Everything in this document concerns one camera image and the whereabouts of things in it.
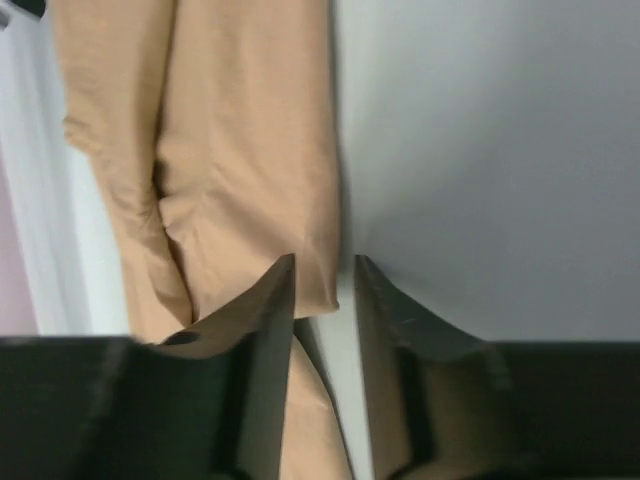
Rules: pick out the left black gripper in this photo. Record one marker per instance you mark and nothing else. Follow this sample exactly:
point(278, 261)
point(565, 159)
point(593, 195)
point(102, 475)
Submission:
point(35, 8)

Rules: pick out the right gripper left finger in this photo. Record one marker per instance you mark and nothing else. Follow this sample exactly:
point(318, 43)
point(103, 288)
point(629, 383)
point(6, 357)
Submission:
point(208, 403)

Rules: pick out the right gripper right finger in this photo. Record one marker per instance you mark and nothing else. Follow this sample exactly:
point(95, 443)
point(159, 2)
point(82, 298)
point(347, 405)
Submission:
point(443, 404)

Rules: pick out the beige t shirt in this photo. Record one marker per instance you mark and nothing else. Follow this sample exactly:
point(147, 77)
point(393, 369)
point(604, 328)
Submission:
point(209, 126)

